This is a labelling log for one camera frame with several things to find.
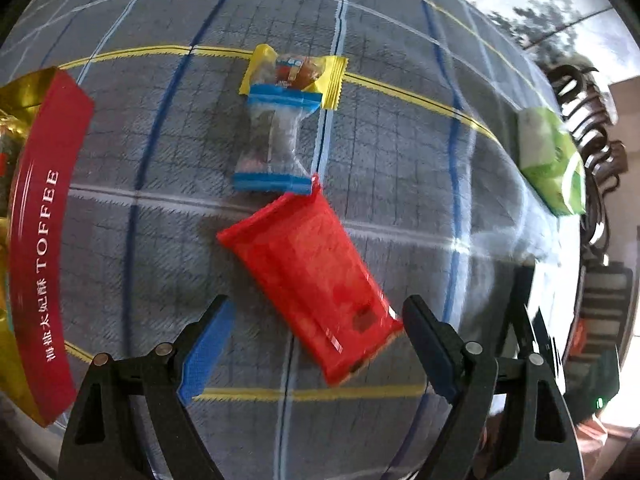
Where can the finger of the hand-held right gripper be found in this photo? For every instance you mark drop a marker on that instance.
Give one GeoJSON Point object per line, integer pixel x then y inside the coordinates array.
{"type": "Point", "coordinates": [525, 330]}

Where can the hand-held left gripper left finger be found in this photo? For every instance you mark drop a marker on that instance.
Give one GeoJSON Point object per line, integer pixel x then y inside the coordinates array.
{"type": "Point", "coordinates": [202, 355]}

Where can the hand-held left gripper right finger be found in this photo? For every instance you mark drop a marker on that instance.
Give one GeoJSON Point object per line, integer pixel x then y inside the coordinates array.
{"type": "Point", "coordinates": [430, 350]}

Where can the red snack packet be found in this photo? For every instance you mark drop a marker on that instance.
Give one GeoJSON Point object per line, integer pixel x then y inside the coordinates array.
{"type": "Point", "coordinates": [310, 270]}

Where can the gold tin box red sides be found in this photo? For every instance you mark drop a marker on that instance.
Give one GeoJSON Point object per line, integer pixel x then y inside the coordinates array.
{"type": "Point", "coordinates": [40, 210]}

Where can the person's right hand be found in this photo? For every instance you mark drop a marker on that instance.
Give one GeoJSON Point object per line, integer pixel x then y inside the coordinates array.
{"type": "Point", "coordinates": [597, 437]}

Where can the dark slatted rack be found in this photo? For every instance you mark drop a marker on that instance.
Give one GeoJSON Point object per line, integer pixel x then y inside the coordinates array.
{"type": "Point", "coordinates": [605, 285]}

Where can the green tissue pack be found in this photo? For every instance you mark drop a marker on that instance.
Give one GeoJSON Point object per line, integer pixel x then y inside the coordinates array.
{"type": "Point", "coordinates": [550, 160]}

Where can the blue-edged clear snack packet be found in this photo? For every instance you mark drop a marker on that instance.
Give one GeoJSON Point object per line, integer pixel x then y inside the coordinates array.
{"type": "Point", "coordinates": [280, 135]}

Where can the dark wooden chair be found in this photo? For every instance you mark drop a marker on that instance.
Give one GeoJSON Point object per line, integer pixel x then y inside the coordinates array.
{"type": "Point", "coordinates": [575, 90]}

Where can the yellow snack packet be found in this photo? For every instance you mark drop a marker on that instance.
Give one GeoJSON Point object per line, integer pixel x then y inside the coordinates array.
{"type": "Point", "coordinates": [290, 70]}

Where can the landscape painted folding screen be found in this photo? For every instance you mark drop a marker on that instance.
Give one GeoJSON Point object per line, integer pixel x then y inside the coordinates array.
{"type": "Point", "coordinates": [550, 5]}

